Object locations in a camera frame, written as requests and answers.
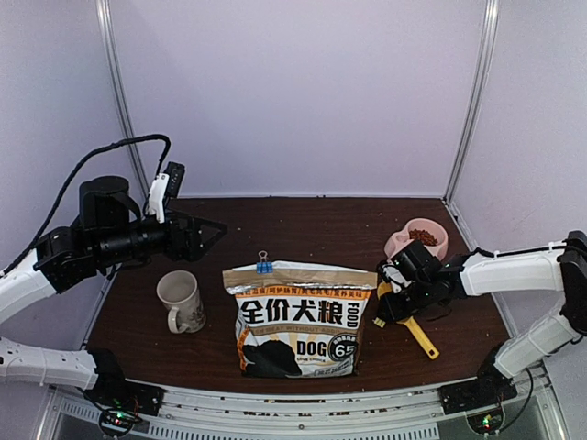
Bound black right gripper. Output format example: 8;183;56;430
377;279;435;324

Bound yellow plastic scoop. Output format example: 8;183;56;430
377;281;439;360

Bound blue binder clip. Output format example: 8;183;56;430
256;250;272;274

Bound dog food bag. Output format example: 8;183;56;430
223;260;377;379

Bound yellow binder clip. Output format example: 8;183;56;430
373;318;386;328

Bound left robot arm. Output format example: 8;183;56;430
1;176;227;407

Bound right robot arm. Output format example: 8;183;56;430
377;230;586;405

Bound pink double pet bowl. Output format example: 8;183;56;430
384;218;449;260

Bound cream ceramic mug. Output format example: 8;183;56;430
156;270;206;335

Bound brown kibble in pink bowl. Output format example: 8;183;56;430
409;229;438;247

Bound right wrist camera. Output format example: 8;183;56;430
376;259;405;290

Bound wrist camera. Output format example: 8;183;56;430
376;259;405;290
147;161;185;224

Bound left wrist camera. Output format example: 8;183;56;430
147;161;185;224

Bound aluminium front rail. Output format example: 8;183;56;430
45;357;559;440

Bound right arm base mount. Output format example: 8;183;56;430
438;379;517;436

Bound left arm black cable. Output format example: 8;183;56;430
0;134;172;281

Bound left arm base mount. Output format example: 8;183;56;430
79;381;164;439

